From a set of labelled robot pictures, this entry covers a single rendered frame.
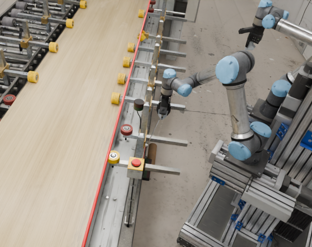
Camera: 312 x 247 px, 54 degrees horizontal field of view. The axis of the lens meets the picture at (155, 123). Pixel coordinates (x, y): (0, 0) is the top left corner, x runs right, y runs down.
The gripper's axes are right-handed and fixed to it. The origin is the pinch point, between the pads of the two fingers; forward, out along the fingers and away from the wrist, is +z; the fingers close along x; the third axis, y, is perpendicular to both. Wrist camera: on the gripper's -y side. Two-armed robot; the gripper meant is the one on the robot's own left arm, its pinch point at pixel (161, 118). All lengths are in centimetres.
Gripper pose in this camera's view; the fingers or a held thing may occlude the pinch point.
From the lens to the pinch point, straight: 201.6
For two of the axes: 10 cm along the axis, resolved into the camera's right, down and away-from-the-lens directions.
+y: 1.1, -6.6, 7.4
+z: -1.2, 7.3, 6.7
